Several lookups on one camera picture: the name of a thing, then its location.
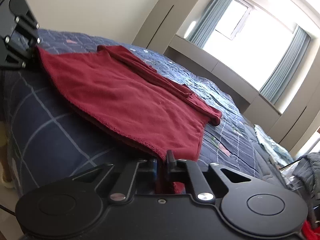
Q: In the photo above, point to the light blue curtain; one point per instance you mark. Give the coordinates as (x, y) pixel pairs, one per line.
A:
(287, 66)
(208, 22)

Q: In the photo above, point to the blue plaid floral quilt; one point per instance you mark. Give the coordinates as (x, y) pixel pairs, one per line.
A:
(48, 140)

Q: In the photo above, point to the grey jacket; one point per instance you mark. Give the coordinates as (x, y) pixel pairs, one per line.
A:
(307, 171)

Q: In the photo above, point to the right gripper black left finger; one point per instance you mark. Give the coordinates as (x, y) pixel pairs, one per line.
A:
(117, 183)

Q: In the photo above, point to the right light blue curtain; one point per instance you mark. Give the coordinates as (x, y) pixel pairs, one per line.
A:
(287, 66)

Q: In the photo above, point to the light blue patterned cloth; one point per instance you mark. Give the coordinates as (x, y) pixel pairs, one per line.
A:
(279, 154)

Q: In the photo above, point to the dark red small garment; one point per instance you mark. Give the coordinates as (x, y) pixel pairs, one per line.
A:
(121, 94)

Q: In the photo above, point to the beige window bench cabinet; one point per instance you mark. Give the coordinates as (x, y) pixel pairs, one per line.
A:
(159, 33)

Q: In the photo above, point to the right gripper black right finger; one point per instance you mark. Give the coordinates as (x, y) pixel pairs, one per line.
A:
(216, 182)

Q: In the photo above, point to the left light blue curtain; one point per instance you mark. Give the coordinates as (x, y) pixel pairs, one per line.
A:
(208, 22)

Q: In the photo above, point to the bright red cloth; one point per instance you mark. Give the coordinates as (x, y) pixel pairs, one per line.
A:
(309, 233)

